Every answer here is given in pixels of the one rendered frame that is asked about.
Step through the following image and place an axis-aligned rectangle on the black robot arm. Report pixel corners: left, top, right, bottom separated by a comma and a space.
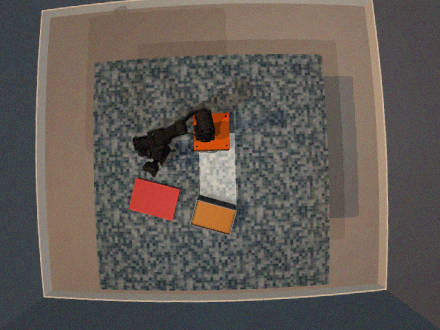
133, 108, 215, 159

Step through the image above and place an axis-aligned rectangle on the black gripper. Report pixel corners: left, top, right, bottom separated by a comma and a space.
143, 146, 170, 178

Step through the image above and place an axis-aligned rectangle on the red panel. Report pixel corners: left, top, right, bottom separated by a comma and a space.
129, 178, 180, 220

